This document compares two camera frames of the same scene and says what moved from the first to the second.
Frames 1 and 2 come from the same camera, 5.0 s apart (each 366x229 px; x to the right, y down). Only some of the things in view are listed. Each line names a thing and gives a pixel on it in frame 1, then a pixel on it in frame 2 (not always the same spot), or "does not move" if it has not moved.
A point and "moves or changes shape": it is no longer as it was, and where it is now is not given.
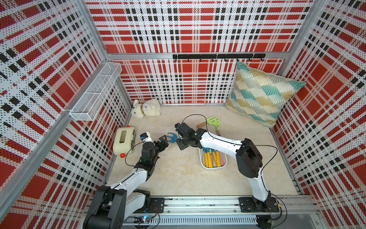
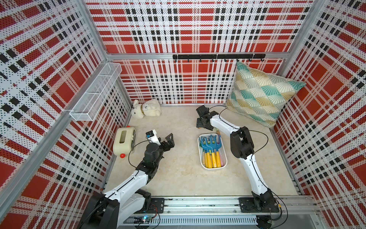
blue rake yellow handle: (209, 160) does not move
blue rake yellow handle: (218, 161) moves or changes shape
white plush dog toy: (150, 107) does not move
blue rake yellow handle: (206, 150) does not move
